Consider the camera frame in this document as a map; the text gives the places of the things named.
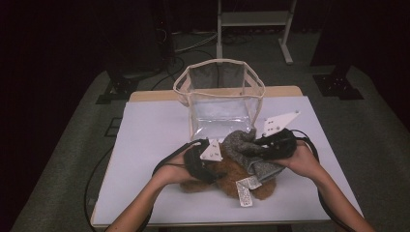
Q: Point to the grey knitted cloth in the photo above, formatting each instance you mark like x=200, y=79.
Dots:
x=240, y=150

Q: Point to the black stand base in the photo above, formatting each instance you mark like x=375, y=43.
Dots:
x=336, y=87
x=117, y=92

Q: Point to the person's left hand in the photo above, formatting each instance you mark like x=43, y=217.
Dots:
x=172, y=172

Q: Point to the white metal stand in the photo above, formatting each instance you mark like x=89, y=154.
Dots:
x=254, y=18

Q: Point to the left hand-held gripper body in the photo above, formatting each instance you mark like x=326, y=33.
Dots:
x=211, y=153

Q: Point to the person's right hand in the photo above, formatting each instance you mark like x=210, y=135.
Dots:
x=303, y=161

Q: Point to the clear plastic bag beige trim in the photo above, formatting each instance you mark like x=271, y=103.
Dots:
x=222, y=96

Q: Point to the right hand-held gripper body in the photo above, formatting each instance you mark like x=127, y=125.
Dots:
x=280, y=146

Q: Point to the brown teddy bear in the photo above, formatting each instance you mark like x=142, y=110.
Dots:
x=227, y=183

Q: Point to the white table sheet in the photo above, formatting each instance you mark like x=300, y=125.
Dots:
x=154, y=122

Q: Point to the wooden table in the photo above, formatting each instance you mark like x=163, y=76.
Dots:
x=151, y=95

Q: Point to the dark floor plate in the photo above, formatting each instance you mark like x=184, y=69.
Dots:
x=113, y=127

